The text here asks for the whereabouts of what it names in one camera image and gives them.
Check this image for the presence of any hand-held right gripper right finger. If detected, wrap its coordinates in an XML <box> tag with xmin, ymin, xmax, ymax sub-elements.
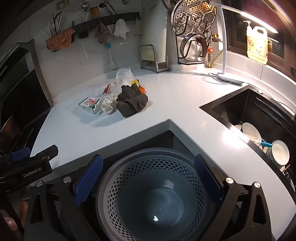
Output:
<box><xmin>194</xmin><ymin>153</ymin><xmax>275</xmax><ymax>241</ymax></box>

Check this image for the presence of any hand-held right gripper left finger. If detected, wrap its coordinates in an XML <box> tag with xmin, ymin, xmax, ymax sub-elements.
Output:
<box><xmin>23</xmin><ymin>154</ymin><xmax>104</xmax><ymax>241</ymax></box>

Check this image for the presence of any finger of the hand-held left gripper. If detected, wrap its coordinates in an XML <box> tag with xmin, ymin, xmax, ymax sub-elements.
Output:
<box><xmin>27</xmin><ymin>145</ymin><xmax>59</xmax><ymax>165</ymax></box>
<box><xmin>0</xmin><ymin>147</ymin><xmax>32</xmax><ymax>164</ymax></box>

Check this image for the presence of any grey perforated waste bin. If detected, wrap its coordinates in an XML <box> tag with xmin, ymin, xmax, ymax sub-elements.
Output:
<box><xmin>96</xmin><ymin>148</ymin><xmax>229</xmax><ymax>241</ymax></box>

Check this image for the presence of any clear plastic bag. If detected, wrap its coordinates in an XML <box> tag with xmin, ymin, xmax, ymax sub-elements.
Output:
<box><xmin>116</xmin><ymin>69</ymin><xmax>134</xmax><ymax>88</ymax></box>

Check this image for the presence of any person's left hand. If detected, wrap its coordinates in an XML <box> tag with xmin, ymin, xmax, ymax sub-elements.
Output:
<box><xmin>3</xmin><ymin>185</ymin><xmax>29</xmax><ymax>233</ymax></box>

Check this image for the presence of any white bowl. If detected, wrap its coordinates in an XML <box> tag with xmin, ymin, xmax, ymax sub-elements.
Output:
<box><xmin>242</xmin><ymin>122</ymin><xmax>263</xmax><ymax>145</ymax></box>

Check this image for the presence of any green and white carton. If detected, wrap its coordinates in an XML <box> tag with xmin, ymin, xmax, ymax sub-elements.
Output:
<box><xmin>79</xmin><ymin>97</ymin><xmax>102</xmax><ymax>114</ymax></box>

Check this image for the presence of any black kitchen sink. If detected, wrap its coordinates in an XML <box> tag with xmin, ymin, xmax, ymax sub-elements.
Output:
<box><xmin>199</xmin><ymin>85</ymin><xmax>296</xmax><ymax>186</ymax></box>

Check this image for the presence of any dark brown cloth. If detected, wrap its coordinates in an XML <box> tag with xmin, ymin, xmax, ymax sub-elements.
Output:
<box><xmin>116</xmin><ymin>85</ymin><xmax>149</xmax><ymax>118</ymax></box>

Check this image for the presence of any white bottle brush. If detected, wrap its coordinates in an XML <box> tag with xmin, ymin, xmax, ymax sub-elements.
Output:
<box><xmin>107</xmin><ymin>42</ymin><xmax>116</xmax><ymax>70</ymax></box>

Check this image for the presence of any orange hanging cloth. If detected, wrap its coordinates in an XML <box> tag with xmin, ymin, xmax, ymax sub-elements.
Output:
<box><xmin>46</xmin><ymin>28</ymin><xmax>75</xmax><ymax>52</ymax></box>

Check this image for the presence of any metal cutting board rack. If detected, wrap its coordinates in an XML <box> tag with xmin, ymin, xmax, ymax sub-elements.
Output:
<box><xmin>138</xmin><ymin>44</ymin><xmax>170</xmax><ymax>74</ymax></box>

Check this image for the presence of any metal strainer pot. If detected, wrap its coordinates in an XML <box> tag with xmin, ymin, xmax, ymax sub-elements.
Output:
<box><xmin>180</xmin><ymin>32</ymin><xmax>208</xmax><ymax>62</ymax></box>

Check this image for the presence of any brass gas valve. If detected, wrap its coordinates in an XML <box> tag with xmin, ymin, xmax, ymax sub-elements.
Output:
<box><xmin>206</xmin><ymin>34</ymin><xmax>223</xmax><ymax>68</ymax></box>

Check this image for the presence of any white desk lamp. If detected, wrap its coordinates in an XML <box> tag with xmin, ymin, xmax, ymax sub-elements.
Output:
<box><xmin>208</xmin><ymin>5</ymin><xmax>279</xmax><ymax>87</ymax></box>

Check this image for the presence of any brown hanging rag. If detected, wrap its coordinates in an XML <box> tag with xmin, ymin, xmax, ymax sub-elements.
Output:
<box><xmin>94</xmin><ymin>22</ymin><xmax>113</xmax><ymax>45</ymax></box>

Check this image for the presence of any yellow detergent pump bottle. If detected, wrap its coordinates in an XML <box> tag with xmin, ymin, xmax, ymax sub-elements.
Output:
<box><xmin>243</xmin><ymin>20</ymin><xmax>270</xmax><ymax>65</ymax></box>

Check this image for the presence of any white hanging cloth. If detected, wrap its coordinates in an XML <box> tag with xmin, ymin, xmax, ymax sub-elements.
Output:
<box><xmin>114</xmin><ymin>19</ymin><xmax>130</xmax><ymax>40</ymax></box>

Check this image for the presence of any white cutting board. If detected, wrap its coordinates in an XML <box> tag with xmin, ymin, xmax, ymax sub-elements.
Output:
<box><xmin>140</xmin><ymin>0</ymin><xmax>168</xmax><ymax>63</ymax></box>

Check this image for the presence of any perforated steel steamer tray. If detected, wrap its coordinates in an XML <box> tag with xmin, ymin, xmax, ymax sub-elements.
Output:
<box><xmin>171</xmin><ymin>0</ymin><xmax>218</xmax><ymax>35</ymax></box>

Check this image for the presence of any blue-handled dish brush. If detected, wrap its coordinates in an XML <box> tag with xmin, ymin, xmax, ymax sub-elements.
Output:
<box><xmin>253</xmin><ymin>137</ymin><xmax>273</xmax><ymax>149</ymax></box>

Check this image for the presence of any yellow gas hose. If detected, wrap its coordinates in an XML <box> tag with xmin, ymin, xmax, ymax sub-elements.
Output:
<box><xmin>207</xmin><ymin>49</ymin><xmax>224</xmax><ymax>68</ymax></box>

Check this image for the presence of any brown utensil handle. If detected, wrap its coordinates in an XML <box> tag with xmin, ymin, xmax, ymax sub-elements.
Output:
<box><xmin>196</xmin><ymin>37</ymin><xmax>208</xmax><ymax>58</ymax></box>

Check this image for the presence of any dark window frame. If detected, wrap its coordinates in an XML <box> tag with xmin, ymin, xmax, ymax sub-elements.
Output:
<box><xmin>222</xmin><ymin>0</ymin><xmax>296</xmax><ymax>75</ymax></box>

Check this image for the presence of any black wire rack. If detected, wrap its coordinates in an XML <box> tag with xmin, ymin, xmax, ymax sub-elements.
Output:
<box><xmin>174</xmin><ymin>30</ymin><xmax>212</xmax><ymax>66</ymax></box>

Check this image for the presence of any black wall rail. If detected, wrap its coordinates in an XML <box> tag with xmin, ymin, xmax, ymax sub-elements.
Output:
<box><xmin>72</xmin><ymin>12</ymin><xmax>141</xmax><ymax>39</ymax></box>

